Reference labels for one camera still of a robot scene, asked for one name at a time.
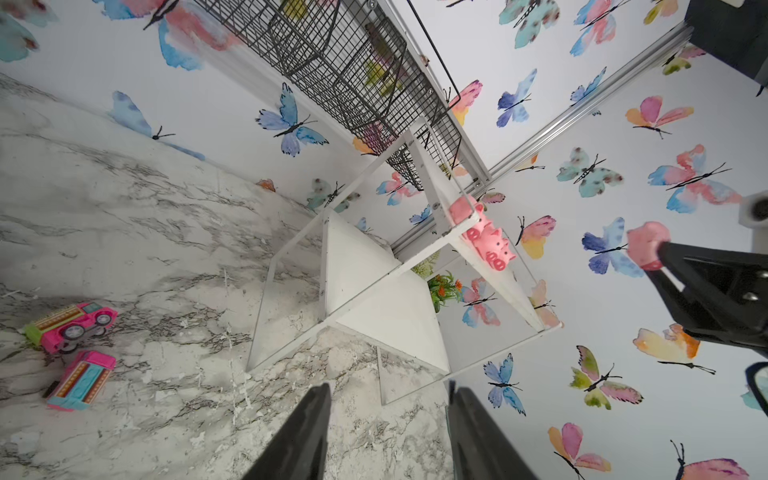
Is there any pink toy car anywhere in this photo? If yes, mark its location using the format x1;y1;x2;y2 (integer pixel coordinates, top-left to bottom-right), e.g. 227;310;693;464
24;302;119;355

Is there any pink pig toy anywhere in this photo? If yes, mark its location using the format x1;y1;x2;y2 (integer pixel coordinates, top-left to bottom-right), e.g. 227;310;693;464
449;195;483;225
472;229;517;271
627;221;671;271
462;211;502;249

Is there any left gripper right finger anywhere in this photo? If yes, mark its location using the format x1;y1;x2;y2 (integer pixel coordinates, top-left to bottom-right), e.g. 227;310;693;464
447;380;537;480

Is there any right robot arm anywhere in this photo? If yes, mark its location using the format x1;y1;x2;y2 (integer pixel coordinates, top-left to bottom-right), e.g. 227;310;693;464
628;1;767;356

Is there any pink teal toy bus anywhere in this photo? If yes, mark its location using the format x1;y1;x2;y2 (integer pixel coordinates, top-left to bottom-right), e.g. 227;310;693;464
46;350;117;412

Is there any black wire wall basket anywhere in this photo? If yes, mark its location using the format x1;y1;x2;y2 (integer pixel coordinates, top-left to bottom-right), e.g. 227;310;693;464
200;1;462;168

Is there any white two-tier shelf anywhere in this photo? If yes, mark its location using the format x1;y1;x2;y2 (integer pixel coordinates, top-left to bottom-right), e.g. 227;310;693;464
246;120;551;382

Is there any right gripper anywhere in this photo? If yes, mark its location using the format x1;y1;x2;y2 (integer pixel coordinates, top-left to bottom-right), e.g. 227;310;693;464
644;242;767;354

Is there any potted plant with flowers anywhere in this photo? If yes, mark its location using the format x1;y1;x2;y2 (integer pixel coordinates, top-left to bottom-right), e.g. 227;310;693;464
411;252;463;313

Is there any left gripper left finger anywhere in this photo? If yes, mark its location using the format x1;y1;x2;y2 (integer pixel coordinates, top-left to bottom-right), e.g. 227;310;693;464
242;383;332;480

